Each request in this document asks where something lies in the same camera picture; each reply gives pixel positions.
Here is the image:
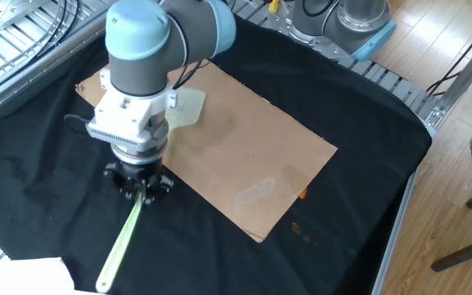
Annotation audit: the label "brown cardboard sheet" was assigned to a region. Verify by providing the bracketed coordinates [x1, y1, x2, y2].
[75, 59, 338, 243]

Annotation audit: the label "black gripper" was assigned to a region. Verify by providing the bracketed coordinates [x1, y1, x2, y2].
[103, 159, 175, 206]

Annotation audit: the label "black floor cables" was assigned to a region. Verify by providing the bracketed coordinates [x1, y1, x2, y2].
[426, 14, 472, 98]

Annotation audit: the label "pale green plastic flyswatter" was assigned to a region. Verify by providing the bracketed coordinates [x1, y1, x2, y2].
[95, 88, 207, 294]

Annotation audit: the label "aluminium frame beam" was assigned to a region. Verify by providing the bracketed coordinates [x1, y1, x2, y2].
[0, 0, 118, 128]

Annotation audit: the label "black table cloth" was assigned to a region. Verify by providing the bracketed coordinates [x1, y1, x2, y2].
[0, 7, 433, 295]

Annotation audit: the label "grey metal frame post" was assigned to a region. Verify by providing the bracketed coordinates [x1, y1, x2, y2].
[438, 24, 472, 111]

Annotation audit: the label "black wrist cable bundle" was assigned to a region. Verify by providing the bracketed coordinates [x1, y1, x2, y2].
[63, 59, 204, 134]

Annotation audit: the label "white paper stack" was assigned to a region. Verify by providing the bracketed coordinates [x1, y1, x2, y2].
[0, 256, 110, 295]

